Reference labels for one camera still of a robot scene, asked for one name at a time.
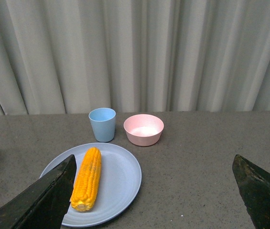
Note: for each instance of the grey-white curtain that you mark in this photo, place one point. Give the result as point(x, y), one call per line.
point(72, 56)

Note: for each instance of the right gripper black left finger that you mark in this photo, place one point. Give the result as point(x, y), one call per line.
point(44, 204)

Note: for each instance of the light blue plate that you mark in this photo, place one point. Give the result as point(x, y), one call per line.
point(119, 184)

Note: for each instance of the light blue cup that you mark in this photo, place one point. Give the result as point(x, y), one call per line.
point(103, 122)

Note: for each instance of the pink bowl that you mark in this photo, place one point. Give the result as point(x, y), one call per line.
point(143, 129)

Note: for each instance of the yellow corn cob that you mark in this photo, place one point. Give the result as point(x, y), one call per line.
point(87, 181)

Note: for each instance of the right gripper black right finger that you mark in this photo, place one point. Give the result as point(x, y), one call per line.
point(254, 187)

